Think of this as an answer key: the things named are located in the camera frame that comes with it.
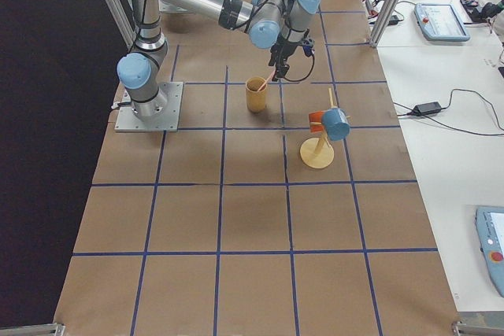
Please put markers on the pink chopstick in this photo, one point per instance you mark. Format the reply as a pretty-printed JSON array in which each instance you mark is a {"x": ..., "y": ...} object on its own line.
[{"x": 266, "y": 81}]

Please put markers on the tan bamboo cup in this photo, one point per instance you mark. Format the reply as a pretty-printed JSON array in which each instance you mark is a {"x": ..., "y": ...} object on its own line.
[{"x": 256, "y": 94}]

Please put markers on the blue mug on stand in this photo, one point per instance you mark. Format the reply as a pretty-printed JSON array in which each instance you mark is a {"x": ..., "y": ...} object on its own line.
[{"x": 335, "y": 124}]

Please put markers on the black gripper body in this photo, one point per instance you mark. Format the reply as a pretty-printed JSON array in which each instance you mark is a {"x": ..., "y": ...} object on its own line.
[{"x": 284, "y": 48}]

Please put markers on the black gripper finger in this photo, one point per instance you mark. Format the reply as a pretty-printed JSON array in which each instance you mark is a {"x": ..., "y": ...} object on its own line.
[{"x": 281, "y": 69}]

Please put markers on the wooden cup tree stand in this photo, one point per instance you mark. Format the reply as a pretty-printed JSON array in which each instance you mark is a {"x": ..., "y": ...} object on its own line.
[{"x": 318, "y": 152}]

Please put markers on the orange mug on stand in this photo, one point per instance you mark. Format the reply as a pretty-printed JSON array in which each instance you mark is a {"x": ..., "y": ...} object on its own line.
[{"x": 315, "y": 121}]

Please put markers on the black power adapter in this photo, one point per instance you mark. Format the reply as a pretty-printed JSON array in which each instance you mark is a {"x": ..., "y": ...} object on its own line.
[{"x": 425, "y": 109}]

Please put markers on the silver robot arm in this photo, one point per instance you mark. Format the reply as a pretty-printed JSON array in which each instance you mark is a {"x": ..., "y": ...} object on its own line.
[{"x": 281, "y": 26}]

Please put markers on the blue teach pendant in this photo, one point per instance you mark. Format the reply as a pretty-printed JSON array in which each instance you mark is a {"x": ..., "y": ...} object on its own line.
[
  {"x": 440, "y": 22},
  {"x": 489, "y": 227}
]

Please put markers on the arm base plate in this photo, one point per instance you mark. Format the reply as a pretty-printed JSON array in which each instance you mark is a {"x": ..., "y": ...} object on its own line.
[{"x": 160, "y": 114}]

